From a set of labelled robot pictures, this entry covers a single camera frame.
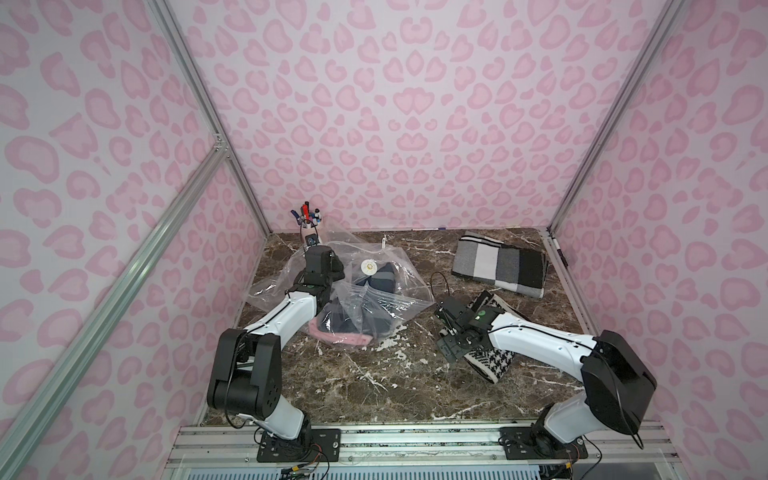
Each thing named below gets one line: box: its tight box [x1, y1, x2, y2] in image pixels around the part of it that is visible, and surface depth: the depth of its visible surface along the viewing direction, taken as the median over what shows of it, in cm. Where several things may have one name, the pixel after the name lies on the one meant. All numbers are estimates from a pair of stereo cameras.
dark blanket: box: [318, 262, 400, 336], surface depth 85 cm
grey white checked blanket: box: [451, 231, 547, 298], surface depth 109 cm
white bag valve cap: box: [360, 259, 378, 275], surface depth 96 cm
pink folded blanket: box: [308, 317, 374, 346], surface depth 90 cm
